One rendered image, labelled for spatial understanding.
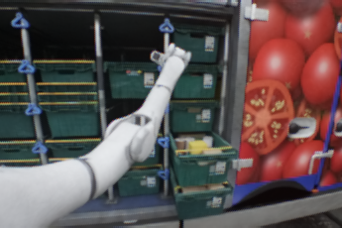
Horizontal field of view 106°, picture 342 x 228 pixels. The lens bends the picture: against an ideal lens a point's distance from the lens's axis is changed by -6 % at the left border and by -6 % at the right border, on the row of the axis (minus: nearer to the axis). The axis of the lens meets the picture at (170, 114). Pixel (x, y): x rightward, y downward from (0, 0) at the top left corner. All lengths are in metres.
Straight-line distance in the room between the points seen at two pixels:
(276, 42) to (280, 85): 0.30
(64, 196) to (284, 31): 1.35
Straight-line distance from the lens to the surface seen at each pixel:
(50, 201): 0.23
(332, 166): 2.02
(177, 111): 1.07
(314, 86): 1.54
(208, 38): 1.19
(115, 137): 0.32
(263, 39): 1.19
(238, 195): 1.41
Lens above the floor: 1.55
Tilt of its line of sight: 10 degrees down
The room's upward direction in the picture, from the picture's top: straight up
